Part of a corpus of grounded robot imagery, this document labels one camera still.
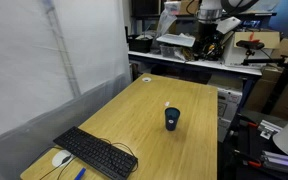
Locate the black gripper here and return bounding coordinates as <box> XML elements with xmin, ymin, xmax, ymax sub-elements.
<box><xmin>198</xmin><ymin>21</ymin><xmax>223</xmax><ymax>60</ymax></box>

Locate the dark blue plastic cup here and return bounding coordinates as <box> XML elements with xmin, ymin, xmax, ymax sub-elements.
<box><xmin>164</xmin><ymin>106</ymin><xmax>181</xmax><ymax>132</ymax></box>

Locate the white flat tray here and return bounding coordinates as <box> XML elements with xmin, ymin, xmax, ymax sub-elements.
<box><xmin>156</xmin><ymin>33</ymin><xmax>197</xmax><ymax>48</ymax></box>

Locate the clear plastic bin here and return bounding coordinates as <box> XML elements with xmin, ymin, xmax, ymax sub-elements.
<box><xmin>159</xmin><ymin>44</ymin><xmax>187</xmax><ymax>62</ymax></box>

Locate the white workbench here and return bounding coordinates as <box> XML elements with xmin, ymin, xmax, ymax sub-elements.
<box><xmin>127</xmin><ymin>50</ymin><xmax>263</xmax><ymax>77</ymax></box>

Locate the blue metal shelf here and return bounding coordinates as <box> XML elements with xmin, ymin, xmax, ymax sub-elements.
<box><xmin>130</xmin><ymin>11</ymin><xmax>278</xmax><ymax>36</ymax></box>

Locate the small cardboard box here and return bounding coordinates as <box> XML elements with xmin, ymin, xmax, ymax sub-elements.
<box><xmin>179</xmin><ymin>0</ymin><xmax>201</xmax><ymax>16</ymax></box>

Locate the clear plastic bag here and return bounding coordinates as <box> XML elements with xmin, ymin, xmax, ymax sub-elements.
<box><xmin>155</xmin><ymin>8</ymin><xmax>178</xmax><ymax>38</ymax></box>

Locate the cardboard box with orange mark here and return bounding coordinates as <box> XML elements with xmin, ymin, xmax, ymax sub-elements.
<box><xmin>233</xmin><ymin>30</ymin><xmax>281</xmax><ymax>50</ymax></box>

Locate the white case with labels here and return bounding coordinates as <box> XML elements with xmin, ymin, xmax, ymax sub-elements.
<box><xmin>217</xmin><ymin>87</ymin><xmax>243</xmax><ymax>144</ymax></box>

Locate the black storage bin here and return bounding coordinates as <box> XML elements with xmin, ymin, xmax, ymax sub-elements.
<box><xmin>127</xmin><ymin>34</ymin><xmax>154</xmax><ymax>54</ymax></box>

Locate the black computer keyboard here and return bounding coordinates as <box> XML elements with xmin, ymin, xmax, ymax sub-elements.
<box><xmin>53</xmin><ymin>125</ymin><xmax>139</xmax><ymax>180</ymax></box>

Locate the blue marker pen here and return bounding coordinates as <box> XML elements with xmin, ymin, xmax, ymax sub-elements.
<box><xmin>73</xmin><ymin>167</ymin><xmax>87</xmax><ymax>180</ymax></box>

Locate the white fabric backdrop curtain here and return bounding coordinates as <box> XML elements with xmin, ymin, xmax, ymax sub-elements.
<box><xmin>0</xmin><ymin>0</ymin><xmax>132</xmax><ymax>180</ymax></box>

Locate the white computer mouse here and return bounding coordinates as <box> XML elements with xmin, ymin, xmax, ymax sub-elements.
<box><xmin>51</xmin><ymin>149</ymin><xmax>73</xmax><ymax>168</ymax></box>

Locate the black external camera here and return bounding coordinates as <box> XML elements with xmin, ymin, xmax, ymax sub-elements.
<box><xmin>236</xmin><ymin>40</ymin><xmax>266</xmax><ymax>51</ymax></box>

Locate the black camera stand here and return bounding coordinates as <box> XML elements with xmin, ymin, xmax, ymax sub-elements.
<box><xmin>241</xmin><ymin>48</ymin><xmax>288</xmax><ymax>116</ymax></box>

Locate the orange handled clamp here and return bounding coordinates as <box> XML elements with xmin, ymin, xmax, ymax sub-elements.
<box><xmin>238</xmin><ymin>114</ymin><xmax>260</xmax><ymax>129</ymax></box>
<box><xmin>243</xmin><ymin>159</ymin><xmax>264</xmax><ymax>169</ymax></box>

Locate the silver metal bracket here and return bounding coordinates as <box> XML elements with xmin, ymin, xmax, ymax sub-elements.
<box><xmin>257</xmin><ymin>119</ymin><xmax>283</xmax><ymax>140</ymax></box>

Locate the black keyboard cable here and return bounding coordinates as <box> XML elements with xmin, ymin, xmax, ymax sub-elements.
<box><xmin>98</xmin><ymin>137</ymin><xmax>139</xmax><ymax>173</ymax></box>

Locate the aluminium rail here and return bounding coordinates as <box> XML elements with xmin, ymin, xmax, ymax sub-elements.
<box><xmin>260</xmin><ymin>150</ymin><xmax>288</xmax><ymax>177</ymax></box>

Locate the black mouse cable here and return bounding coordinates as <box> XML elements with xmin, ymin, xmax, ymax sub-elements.
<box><xmin>38</xmin><ymin>153</ymin><xmax>77</xmax><ymax>180</ymax></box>

